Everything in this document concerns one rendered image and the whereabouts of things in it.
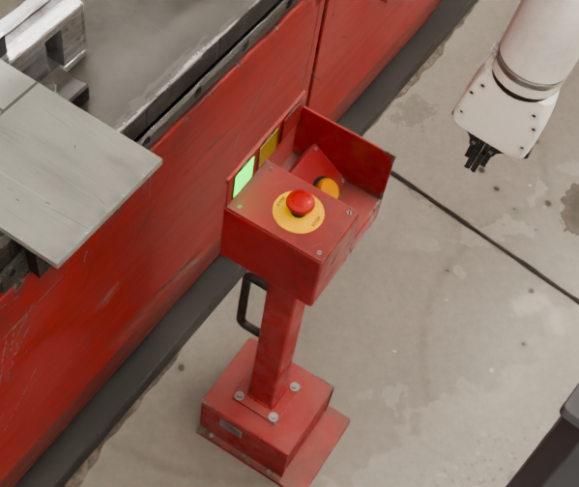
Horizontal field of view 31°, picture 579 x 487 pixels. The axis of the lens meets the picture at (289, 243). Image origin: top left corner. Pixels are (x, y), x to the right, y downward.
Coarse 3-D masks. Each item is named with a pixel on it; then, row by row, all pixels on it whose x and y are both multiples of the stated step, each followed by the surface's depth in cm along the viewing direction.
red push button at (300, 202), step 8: (296, 192) 140; (304, 192) 140; (288, 200) 140; (296, 200) 139; (304, 200) 140; (312, 200) 140; (288, 208) 139; (296, 208) 139; (304, 208) 139; (312, 208) 140; (296, 216) 141
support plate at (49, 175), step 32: (0, 64) 122; (0, 96) 119; (32, 96) 120; (0, 128) 117; (32, 128) 117; (64, 128) 118; (96, 128) 118; (0, 160) 114; (32, 160) 115; (64, 160) 115; (96, 160) 116; (128, 160) 116; (160, 160) 117; (0, 192) 112; (32, 192) 112; (64, 192) 113; (96, 192) 113; (128, 192) 114; (0, 224) 109; (32, 224) 110; (64, 224) 110; (96, 224) 111; (64, 256) 108
